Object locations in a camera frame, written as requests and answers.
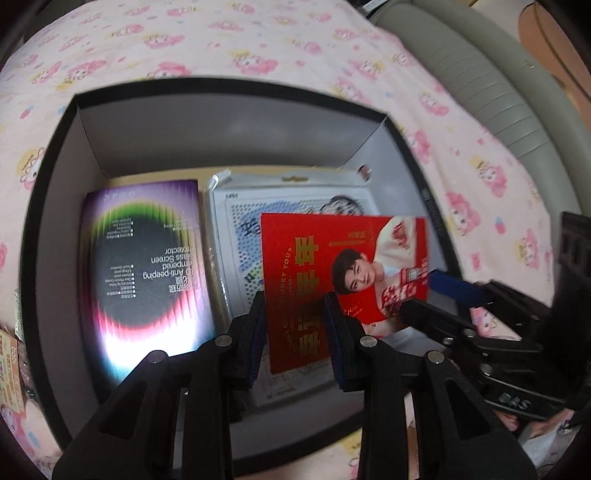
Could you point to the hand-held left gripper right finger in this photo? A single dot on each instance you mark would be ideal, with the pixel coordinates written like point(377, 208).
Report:
point(337, 341)

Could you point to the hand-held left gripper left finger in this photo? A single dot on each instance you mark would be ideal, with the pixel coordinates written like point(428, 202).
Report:
point(256, 332)

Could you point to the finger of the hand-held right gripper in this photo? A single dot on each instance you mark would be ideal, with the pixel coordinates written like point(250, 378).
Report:
point(450, 285)
point(429, 318)

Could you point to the red printed card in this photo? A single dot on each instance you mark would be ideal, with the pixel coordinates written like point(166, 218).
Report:
point(295, 258)

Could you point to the clear bead kit packet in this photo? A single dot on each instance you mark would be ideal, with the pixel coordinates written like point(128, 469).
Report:
point(240, 221)

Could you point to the black cardboard box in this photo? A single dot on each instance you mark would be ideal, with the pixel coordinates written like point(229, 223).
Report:
point(138, 138)

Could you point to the colourful packet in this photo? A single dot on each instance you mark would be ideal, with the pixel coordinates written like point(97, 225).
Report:
point(9, 369)

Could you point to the white plastic bag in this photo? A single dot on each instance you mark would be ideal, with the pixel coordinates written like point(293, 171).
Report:
point(545, 447)

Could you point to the tan wooden furniture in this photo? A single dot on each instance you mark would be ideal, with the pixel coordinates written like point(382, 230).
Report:
point(554, 50)

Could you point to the pink printed blanket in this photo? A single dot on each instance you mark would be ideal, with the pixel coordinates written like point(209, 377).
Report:
point(231, 37)

